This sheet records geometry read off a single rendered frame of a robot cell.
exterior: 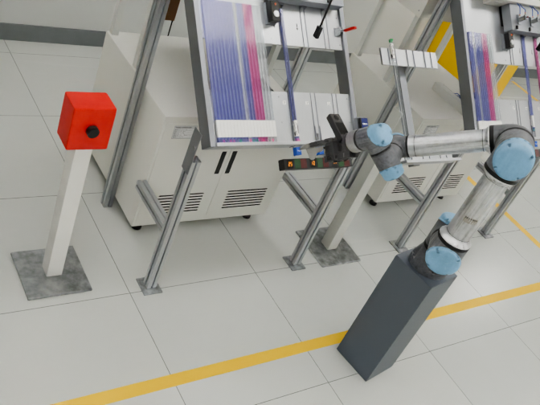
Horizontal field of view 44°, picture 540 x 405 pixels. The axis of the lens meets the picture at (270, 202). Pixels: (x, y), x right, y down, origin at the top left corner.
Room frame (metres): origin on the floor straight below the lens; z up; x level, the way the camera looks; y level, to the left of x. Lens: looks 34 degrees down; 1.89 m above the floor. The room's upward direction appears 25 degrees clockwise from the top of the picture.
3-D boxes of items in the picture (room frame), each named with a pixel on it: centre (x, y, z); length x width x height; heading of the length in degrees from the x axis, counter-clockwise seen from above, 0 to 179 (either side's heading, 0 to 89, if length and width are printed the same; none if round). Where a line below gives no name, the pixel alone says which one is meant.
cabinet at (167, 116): (2.61, 0.47, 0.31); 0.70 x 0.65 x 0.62; 136
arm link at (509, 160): (1.93, -0.61, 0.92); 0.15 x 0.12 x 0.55; 173
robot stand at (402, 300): (2.06, -0.63, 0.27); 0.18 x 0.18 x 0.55; 55
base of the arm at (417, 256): (2.06, -0.63, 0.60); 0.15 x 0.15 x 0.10
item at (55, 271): (1.77, 0.65, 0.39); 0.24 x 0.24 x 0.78; 46
